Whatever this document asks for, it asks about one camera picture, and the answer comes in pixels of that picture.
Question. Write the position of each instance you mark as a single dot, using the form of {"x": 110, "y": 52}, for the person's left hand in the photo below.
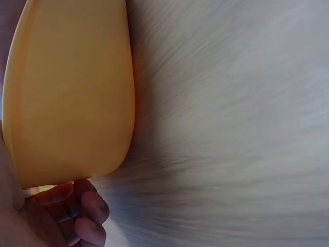
{"x": 43, "y": 221}

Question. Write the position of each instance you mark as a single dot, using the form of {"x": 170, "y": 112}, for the person's left fingers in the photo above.
{"x": 90, "y": 211}

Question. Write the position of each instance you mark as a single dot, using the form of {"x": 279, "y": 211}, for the yellow plastic bowl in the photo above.
{"x": 72, "y": 97}

